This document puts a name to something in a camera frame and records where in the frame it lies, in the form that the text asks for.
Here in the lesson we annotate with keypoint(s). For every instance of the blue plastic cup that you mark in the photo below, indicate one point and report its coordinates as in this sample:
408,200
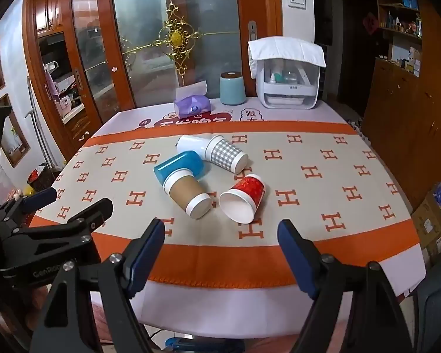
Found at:
180,165

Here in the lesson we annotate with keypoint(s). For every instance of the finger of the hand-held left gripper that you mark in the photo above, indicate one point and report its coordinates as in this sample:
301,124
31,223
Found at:
40,197
92,212

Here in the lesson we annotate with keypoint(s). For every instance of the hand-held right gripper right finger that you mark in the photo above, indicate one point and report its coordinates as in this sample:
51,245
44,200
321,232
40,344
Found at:
294,255

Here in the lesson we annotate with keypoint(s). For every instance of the teal canister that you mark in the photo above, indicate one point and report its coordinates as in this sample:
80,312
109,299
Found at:
233,90

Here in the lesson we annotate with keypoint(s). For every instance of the gold door ornament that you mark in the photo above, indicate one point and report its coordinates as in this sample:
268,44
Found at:
176,38

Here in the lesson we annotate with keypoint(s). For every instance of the wooden glass sliding door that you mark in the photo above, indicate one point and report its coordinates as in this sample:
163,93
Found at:
139,14

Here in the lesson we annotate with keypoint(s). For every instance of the brown paper cup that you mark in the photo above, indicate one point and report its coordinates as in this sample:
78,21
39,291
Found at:
186,193

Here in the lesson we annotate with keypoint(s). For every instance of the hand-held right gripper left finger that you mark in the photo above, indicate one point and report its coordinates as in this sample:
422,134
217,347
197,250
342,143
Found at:
146,259

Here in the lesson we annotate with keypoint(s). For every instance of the grey checked paper cup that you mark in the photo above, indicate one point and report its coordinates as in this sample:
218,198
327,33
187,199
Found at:
224,152

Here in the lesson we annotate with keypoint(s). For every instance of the wooden shelf cabinet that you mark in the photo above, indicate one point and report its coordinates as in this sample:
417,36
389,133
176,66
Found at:
408,125

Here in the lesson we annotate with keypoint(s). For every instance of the red paper cup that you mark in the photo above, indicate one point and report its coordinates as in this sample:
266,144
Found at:
247,191

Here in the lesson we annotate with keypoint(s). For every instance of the white plastic cup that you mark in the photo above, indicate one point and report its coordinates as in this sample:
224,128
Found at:
191,145

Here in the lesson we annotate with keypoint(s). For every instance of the white wall switch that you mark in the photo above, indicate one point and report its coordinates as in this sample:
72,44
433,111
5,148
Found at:
296,0

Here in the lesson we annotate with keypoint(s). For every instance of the orange patterned blanket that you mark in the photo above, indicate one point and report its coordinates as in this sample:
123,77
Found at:
316,206

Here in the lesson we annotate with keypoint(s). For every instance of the dark waste bin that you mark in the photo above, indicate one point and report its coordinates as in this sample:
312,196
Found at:
40,178

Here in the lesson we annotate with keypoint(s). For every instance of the metal pole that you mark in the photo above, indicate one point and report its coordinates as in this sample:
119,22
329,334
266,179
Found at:
36,125

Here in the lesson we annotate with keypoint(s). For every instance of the red door decoration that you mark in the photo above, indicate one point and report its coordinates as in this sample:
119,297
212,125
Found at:
370,24

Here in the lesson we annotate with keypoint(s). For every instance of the pink bag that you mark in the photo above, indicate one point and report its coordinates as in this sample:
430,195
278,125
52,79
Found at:
64,103

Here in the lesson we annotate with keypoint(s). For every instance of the wooden kitchen cabinet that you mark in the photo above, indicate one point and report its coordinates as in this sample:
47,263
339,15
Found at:
44,18

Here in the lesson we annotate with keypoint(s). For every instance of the orange patterned tablecloth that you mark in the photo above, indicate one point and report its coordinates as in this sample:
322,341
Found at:
213,309

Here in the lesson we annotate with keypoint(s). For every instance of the cardboard box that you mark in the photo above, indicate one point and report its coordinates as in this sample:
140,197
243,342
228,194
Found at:
432,220

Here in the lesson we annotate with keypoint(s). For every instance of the dark chair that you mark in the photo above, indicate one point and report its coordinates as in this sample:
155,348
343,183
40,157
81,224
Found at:
439,305

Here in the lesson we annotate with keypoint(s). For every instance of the purple tissue box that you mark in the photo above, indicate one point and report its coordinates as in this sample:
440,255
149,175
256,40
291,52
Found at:
193,107

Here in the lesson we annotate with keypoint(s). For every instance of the white countertop appliance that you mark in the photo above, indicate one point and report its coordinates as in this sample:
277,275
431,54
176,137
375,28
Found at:
286,92

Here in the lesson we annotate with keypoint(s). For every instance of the blue plastic object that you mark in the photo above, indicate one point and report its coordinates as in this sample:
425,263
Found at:
202,345

